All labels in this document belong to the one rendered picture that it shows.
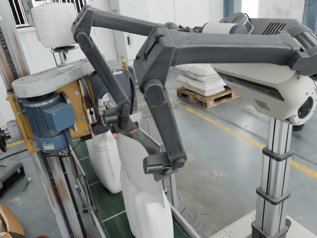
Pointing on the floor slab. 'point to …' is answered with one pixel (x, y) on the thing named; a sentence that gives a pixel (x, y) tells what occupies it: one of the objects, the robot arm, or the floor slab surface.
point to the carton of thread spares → (10, 222)
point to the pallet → (208, 102)
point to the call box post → (173, 191)
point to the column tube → (10, 29)
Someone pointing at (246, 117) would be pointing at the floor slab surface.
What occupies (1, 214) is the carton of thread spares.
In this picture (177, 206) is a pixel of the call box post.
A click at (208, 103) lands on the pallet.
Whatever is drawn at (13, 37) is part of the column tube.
